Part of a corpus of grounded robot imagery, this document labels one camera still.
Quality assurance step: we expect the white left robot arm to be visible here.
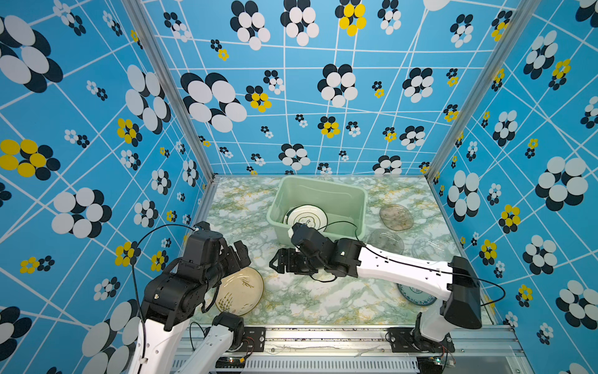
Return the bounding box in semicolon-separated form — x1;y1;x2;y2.
129;228;251;373

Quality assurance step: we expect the white black-rimmed flower plate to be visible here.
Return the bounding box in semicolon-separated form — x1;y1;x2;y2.
283;204;329;230

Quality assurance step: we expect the grey clear glass plate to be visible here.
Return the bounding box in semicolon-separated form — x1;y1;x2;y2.
366;228;405;255

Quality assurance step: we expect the aluminium corner post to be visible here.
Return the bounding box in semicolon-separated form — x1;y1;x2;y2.
122;0;215;185
426;0;541;183

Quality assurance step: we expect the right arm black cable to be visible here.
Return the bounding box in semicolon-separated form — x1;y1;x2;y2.
307;220;506;307

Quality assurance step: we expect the aluminium corner post right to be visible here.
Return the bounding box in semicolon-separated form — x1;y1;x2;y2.
426;0;541;183

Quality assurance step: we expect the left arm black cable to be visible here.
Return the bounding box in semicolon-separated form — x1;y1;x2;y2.
130;223;221;366

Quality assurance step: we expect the beige bamboo print plate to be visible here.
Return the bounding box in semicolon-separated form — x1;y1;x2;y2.
216;267;265;316

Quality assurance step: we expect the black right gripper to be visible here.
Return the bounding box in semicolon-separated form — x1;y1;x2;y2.
268;248;329;274

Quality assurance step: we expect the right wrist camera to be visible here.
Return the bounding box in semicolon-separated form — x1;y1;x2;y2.
291;223;332;257

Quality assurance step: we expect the mint green plastic bin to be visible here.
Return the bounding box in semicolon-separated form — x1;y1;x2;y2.
266;176;368;247

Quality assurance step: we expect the aluminium corner post left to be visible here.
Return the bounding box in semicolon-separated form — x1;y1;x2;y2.
122;0;215;185

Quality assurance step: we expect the clear colourless glass plate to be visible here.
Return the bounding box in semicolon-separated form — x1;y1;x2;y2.
410;238;453;262

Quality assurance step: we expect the brownish clear glass plate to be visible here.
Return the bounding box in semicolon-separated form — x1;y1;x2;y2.
379;204;414;232

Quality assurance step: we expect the blue patterned plate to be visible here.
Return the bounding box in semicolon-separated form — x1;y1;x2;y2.
397;285;437;306

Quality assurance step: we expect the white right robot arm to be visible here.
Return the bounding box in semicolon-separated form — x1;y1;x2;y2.
269;238;483;343

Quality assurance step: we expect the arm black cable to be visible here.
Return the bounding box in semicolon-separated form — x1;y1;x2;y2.
307;220;506;307
130;223;221;366

